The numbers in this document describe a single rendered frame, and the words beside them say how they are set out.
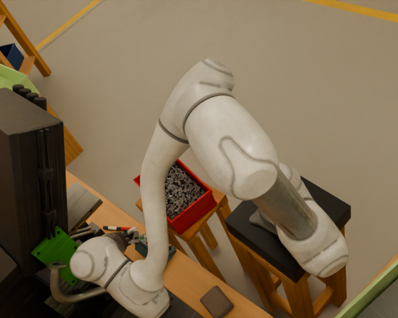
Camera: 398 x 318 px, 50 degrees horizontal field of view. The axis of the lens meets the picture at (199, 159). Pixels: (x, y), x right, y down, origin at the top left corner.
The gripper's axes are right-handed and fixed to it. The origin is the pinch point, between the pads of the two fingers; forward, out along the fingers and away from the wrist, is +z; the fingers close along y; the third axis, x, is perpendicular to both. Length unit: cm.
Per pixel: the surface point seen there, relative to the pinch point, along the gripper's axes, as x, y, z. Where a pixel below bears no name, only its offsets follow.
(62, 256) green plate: 4.7, 20.3, -13.4
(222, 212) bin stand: 1, -27, 45
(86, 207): -8.7, 19.2, 4.9
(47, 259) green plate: 4.5, 23.5, -17.3
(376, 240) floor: 28, -104, 104
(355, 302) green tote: 21, -73, -10
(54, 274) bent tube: 9.5, 21.2, -17.8
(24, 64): -114, 174, 227
